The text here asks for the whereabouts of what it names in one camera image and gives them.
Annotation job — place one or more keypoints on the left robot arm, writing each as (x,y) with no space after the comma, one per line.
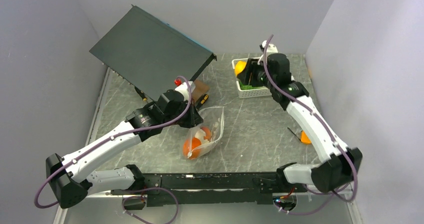
(74,176)

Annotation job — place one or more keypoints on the green lettuce head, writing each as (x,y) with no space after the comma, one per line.
(248,87)

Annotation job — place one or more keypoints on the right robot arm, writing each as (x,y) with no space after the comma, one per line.
(339,164)

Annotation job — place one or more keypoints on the yellow black screwdriver left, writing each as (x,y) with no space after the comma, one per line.
(141,94)

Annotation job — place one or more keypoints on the pink yellow peach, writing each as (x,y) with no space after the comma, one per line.
(207,133)

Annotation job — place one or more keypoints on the dark grey server chassis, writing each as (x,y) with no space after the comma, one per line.
(150,54)

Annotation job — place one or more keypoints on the white plastic basket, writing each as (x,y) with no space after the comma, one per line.
(255,92)

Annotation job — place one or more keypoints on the yellow black screwdriver right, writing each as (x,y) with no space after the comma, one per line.
(202,100)

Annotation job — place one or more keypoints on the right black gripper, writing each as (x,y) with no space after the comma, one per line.
(250,72)

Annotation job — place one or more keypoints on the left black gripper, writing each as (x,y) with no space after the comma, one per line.
(194,118)

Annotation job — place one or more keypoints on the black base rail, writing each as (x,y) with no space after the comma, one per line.
(216,188)

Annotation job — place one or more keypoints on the orange tangerine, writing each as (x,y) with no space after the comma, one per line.
(191,150)

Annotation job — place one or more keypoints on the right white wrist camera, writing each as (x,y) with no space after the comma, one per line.
(271,49)

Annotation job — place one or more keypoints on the yellow lemon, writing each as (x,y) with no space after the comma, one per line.
(239,67)

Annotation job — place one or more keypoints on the brown wooden board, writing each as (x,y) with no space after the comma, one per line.
(199,90)

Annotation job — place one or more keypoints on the yellow black screwdriver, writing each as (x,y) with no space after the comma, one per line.
(202,100)
(141,94)

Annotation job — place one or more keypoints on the clear zip top bag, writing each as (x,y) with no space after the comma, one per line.
(210,115)

